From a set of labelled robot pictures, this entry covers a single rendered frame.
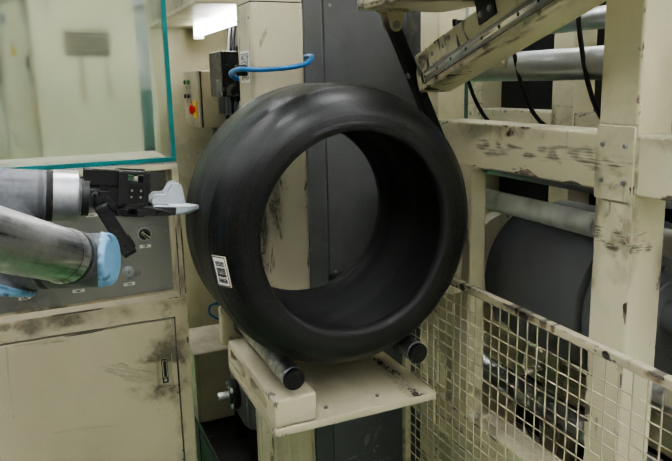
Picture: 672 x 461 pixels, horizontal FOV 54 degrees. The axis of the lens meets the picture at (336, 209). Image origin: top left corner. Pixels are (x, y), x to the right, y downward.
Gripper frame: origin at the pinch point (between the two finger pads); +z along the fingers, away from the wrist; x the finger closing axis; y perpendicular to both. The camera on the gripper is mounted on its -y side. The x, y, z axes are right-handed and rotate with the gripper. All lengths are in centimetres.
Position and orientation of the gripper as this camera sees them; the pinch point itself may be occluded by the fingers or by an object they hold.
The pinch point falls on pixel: (191, 210)
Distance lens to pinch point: 130.2
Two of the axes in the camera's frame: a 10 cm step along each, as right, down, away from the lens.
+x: -4.0, -1.7, 9.0
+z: 9.1, 0.2, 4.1
